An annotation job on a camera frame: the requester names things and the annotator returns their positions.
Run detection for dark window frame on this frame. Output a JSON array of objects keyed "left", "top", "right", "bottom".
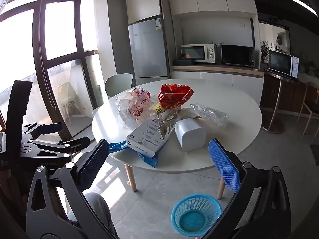
[{"left": 0, "top": 0, "right": 100, "bottom": 140}]

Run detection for clear plastic wrapper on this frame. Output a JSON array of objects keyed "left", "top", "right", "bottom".
[{"left": 191, "top": 103, "right": 229, "bottom": 127}]

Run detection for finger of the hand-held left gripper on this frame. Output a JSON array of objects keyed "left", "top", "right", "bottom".
[
  {"left": 23, "top": 123, "right": 63, "bottom": 140},
  {"left": 20, "top": 136, "right": 91, "bottom": 158}
]

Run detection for ceiling light strip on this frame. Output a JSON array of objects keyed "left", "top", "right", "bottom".
[{"left": 290, "top": 0, "right": 316, "bottom": 13}]

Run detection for silver refrigerator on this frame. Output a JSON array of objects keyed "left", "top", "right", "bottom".
[{"left": 128, "top": 18, "right": 170, "bottom": 85}]

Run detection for red snack bag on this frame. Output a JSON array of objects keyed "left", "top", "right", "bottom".
[{"left": 158, "top": 84, "right": 194, "bottom": 110}]

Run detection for white cabinet over refrigerator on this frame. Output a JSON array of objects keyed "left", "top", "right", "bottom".
[{"left": 126, "top": 0, "right": 165, "bottom": 26}]

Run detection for white counter cabinet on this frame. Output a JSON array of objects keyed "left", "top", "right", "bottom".
[{"left": 171, "top": 65, "right": 265, "bottom": 105}]

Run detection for blue plastic waste basket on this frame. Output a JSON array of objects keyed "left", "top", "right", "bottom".
[{"left": 171, "top": 195, "right": 222, "bottom": 237}]

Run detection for blue plastic bag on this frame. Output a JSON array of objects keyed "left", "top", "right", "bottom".
[{"left": 109, "top": 141, "right": 160, "bottom": 168}]

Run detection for clear wrapper yellow print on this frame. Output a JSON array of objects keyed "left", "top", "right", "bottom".
[{"left": 153, "top": 102, "right": 202, "bottom": 140}]

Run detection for black microwave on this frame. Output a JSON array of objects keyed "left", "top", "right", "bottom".
[{"left": 221, "top": 44, "right": 256, "bottom": 67}]

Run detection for dark wooden cabinet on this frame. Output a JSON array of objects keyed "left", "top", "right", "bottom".
[{"left": 260, "top": 72, "right": 319, "bottom": 116}]

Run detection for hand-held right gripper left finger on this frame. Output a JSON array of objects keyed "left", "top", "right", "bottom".
[{"left": 26, "top": 139, "right": 119, "bottom": 239}]

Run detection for round white table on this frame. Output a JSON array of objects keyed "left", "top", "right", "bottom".
[{"left": 91, "top": 79, "right": 263, "bottom": 200}]

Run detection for wooden chair dark seat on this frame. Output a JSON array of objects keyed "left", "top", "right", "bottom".
[{"left": 297, "top": 81, "right": 319, "bottom": 136}]

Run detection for green potted plant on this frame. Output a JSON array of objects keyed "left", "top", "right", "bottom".
[{"left": 260, "top": 41, "right": 272, "bottom": 64}]

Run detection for metal pedestal table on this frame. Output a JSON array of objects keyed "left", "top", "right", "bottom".
[{"left": 261, "top": 70, "right": 301, "bottom": 133}]

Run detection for white microwave dark door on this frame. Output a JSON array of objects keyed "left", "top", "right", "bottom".
[{"left": 268, "top": 49, "right": 299, "bottom": 78}]

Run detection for white plastic container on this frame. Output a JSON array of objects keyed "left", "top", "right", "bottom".
[{"left": 175, "top": 119, "right": 206, "bottom": 152}]

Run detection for person's grey trouser leg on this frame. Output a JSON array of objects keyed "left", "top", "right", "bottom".
[{"left": 66, "top": 192, "right": 119, "bottom": 239}]

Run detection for white plastic bag red print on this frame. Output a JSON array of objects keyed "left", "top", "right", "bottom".
[{"left": 115, "top": 86, "right": 152, "bottom": 127}]

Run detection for black floor mat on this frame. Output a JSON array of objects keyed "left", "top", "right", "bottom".
[{"left": 310, "top": 144, "right": 319, "bottom": 166}]

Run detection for dark green flat box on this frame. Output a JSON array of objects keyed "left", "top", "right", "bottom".
[{"left": 174, "top": 58, "right": 195, "bottom": 66}]

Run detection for white microwave two knobs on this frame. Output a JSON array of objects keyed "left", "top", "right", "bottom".
[{"left": 181, "top": 44, "right": 216, "bottom": 63}]

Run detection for white printed cardboard box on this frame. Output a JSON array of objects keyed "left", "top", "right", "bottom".
[{"left": 127, "top": 117, "right": 170, "bottom": 158}]

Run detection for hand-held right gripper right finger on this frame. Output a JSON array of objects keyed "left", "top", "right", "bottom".
[{"left": 201, "top": 139, "right": 292, "bottom": 239}]

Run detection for pale green chair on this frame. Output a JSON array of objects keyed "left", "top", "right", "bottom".
[{"left": 105, "top": 73, "right": 134, "bottom": 99}]

